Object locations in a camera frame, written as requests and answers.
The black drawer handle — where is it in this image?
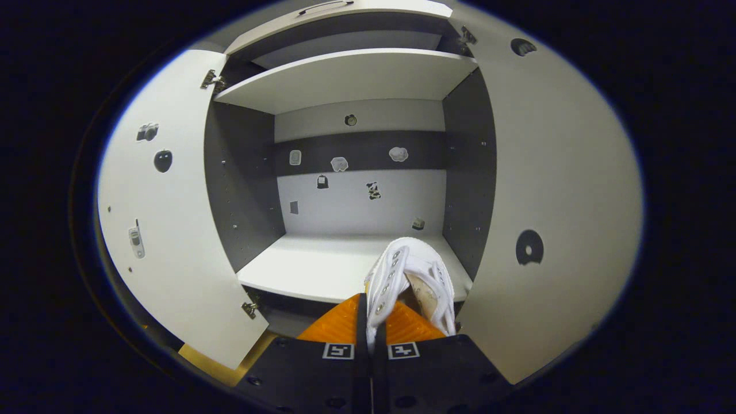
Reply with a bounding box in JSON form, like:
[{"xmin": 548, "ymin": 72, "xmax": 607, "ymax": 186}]
[{"xmin": 297, "ymin": 0, "xmax": 354, "ymax": 16}]

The beige cabinet drawer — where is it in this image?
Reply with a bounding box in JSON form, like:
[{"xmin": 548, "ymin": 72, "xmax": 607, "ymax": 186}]
[{"xmin": 224, "ymin": 0, "xmax": 454, "ymax": 56}]

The white shoe cabinet door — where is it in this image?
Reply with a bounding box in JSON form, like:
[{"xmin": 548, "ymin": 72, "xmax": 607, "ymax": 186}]
[
  {"xmin": 448, "ymin": 3, "xmax": 643, "ymax": 385},
  {"xmin": 97, "ymin": 49, "xmax": 270, "ymax": 370}
]

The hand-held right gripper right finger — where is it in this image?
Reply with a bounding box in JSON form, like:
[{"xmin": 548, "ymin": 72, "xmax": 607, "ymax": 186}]
[{"xmin": 373, "ymin": 299, "xmax": 515, "ymax": 414}]

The white canvas shoe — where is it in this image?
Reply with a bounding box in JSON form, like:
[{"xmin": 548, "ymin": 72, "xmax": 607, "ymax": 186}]
[{"xmin": 364, "ymin": 237, "xmax": 458, "ymax": 352}]

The white grey shoe cabinet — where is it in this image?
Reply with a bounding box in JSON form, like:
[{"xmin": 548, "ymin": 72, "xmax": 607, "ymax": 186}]
[{"xmin": 97, "ymin": 0, "xmax": 643, "ymax": 386}]

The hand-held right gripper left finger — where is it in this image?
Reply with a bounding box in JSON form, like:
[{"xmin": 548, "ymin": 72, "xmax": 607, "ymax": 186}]
[{"xmin": 233, "ymin": 293, "xmax": 371, "ymax": 414}]

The white cabinet shelf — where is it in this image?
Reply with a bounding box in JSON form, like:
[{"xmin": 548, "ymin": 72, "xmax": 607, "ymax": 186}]
[
  {"xmin": 214, "ymin": 48, "xmax": 479, "ymax": 114},
  {"xmin": 237, "ymin": 233, "xmax": 473, "ymax": 304}
]

